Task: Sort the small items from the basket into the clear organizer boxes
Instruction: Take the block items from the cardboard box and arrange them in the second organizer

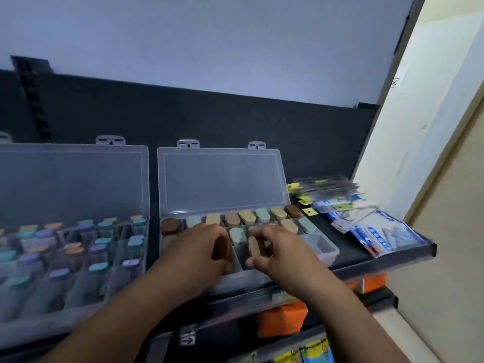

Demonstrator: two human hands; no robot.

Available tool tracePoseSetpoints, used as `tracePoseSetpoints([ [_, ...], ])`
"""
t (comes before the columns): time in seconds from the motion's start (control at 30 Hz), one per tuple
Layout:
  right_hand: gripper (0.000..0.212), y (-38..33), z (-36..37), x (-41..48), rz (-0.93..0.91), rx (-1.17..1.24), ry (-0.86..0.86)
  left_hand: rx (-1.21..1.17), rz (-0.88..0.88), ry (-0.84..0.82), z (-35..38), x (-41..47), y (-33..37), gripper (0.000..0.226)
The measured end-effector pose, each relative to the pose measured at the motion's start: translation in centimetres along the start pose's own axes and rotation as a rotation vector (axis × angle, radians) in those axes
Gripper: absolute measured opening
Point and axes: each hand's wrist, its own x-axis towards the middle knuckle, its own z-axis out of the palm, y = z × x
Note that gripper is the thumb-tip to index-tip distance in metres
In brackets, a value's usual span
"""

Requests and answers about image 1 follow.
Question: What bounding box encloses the person's right hand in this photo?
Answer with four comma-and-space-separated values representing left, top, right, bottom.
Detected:
246, 224, 335, 299

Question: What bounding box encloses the person's left hand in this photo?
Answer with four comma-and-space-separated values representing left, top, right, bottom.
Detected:
153, 222, 233, 295

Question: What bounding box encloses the small brown eraser case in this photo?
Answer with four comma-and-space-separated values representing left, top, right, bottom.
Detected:
211, 234, 232, 263

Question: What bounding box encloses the row of small tubes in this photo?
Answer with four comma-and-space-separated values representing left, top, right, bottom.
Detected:
0, 214, 148, 295

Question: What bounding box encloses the person's right forearm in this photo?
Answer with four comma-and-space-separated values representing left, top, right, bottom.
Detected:
302, 275, 411, 363

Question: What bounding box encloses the person's left forearm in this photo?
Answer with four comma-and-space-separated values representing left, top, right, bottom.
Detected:
37, 260, 205, 363

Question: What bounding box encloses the green white shelf label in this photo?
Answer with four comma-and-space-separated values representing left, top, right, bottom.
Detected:
270, 290, 297, 304

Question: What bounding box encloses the orange packet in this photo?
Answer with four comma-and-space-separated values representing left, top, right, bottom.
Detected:
256, 300, 309, 339
346, 272, 388, 294

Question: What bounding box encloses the blue yellow packet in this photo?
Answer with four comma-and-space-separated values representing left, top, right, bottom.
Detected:
274, 349, 303, 363
300, 338, 335, 363

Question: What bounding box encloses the heap of yellow blue packets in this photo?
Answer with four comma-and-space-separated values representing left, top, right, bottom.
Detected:
287, 175, 430, 258

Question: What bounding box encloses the narrow black shelf back panel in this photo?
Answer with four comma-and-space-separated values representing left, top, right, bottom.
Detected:
36, 73, 379, 193

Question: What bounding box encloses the tan door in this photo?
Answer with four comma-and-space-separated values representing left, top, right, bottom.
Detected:
385, 105, 484, 363

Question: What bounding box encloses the black slotted shelf upright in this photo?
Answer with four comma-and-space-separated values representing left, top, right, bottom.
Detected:
10, 55, 53, 142

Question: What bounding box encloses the wide black shelf back panel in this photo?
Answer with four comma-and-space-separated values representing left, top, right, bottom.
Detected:
0, 70, 29, 144

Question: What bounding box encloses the black shelf end post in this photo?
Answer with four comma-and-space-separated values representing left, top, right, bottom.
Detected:
349, 102, 380, 178

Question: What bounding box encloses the white door frame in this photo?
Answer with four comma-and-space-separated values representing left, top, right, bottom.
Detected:
351, 0, 484, 223

